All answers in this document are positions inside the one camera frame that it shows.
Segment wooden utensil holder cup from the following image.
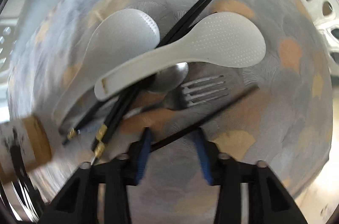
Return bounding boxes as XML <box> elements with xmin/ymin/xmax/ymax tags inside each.
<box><xmin>1</xmin><ymin>115</ymin><xmax>52</xmax><ymax>184</ymax></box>

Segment black chopstick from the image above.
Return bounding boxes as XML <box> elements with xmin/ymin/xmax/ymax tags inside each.
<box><xmin>150</xmin><ymin>85</ymin><xmax>260</xmax><ymax>153</ymax></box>
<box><xmin>62</xmin><ymin>0</ymin><xmax>212</xmax><ymax>145</ymax></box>
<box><xmin>91</xmin><ymin>75</ymin><xmax>155</xmax><ymax>165</ymax></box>
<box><xmin>91</xmin><ymin>0</ymin><xmax>221</xmax><ymax>150</ymax></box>

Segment silver metal fork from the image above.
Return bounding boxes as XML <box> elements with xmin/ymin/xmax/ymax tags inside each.
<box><xmin>161</xmin><ymin>75</ymin><xmax>229</xmax><ymax>111</ymax></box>

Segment white rice paddle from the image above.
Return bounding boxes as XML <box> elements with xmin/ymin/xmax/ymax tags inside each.
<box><xmin>94</xmin><ymin>12</ymin><xmax>266</xmax><ymax>101</ymax></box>
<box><xmin>52</xmin><ymin>8</ymin><xmax>160</xmax><ymax>126</ymax></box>

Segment silver metal spoon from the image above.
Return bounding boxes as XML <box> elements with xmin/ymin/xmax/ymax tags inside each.
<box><xmin>124</xmin><ymin>62</ymin><xmax>189</xmax><ymax>119</ymax></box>

